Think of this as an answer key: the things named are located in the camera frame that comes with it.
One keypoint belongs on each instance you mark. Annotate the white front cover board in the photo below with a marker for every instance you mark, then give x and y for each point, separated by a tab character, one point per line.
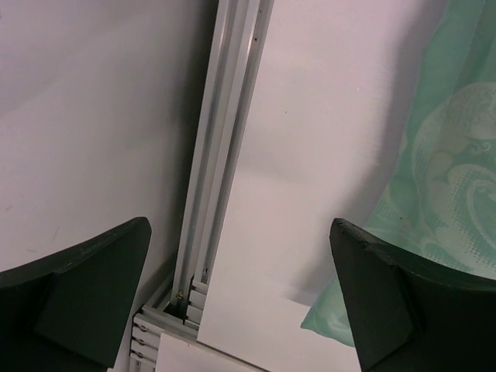
178	353

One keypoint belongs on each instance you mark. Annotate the light blue pillowcase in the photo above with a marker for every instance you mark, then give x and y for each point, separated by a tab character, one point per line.
440	200

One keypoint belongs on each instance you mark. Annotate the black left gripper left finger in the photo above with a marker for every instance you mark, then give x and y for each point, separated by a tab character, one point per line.
68	311

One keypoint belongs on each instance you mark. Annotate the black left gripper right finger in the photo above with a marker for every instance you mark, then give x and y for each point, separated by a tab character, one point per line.
408	313

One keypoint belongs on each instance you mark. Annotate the aluminium table frame rail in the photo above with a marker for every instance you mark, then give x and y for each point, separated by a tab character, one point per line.
177	306

